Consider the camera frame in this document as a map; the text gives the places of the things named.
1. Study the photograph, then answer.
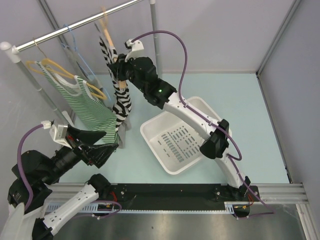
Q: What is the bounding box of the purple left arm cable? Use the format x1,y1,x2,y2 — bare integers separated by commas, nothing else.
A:
18,124,46,211

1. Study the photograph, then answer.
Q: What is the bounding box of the white plastic basket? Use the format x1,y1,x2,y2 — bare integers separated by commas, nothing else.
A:
140,94,222,175

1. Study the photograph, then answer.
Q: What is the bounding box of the black white striped tank top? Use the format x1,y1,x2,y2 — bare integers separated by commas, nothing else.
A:
99,36,132,129

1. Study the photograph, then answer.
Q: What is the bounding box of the aluminium frame profile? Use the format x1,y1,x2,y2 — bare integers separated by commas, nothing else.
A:
255,183,309,205

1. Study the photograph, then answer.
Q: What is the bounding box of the blue wire hanger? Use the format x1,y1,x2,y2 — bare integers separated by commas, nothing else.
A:
61,24,114,108

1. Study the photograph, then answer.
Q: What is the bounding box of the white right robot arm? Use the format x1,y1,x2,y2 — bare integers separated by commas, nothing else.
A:
106,54,250,201

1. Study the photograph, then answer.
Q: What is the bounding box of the beige plastic hanger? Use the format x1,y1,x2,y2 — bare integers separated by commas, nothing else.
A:
99,6,127,89

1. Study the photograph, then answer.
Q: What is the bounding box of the white clothes rack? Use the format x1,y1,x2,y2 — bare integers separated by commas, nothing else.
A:
0,0,162,126

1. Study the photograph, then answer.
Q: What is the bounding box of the yellow velvet hanger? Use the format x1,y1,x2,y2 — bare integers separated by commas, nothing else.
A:
25,58,108,100

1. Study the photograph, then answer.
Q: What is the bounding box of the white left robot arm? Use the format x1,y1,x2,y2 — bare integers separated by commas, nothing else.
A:
8,120,119,240

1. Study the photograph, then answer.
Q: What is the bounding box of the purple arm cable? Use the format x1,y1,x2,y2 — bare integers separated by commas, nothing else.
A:
132,30,276,221
18,124,46,211

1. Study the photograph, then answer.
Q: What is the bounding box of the green white striped tank top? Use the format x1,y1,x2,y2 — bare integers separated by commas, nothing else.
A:
35,61,119,144

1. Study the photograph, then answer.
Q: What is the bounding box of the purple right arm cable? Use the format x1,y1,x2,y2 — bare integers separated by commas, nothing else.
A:
132,30,276,221

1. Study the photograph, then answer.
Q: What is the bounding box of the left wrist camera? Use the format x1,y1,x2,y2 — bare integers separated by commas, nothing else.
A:
41,120,71,149

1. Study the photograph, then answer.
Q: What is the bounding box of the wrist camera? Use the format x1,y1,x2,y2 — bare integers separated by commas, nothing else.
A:
41,120,71,149
124,39,144,62

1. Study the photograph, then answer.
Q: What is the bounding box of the grey tank top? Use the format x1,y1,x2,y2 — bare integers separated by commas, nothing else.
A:
106,95,131,149

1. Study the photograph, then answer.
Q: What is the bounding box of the white cable duct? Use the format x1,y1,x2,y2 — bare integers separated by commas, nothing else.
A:
44,202,235,215

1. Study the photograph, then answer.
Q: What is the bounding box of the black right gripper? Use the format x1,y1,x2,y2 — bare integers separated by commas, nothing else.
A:
108,52,147,94

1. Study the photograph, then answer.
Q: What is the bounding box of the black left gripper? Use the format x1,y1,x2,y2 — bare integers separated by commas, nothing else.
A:
42,123,120,184

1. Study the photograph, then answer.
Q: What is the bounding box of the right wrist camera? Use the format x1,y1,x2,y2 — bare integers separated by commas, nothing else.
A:
124,39,144,62

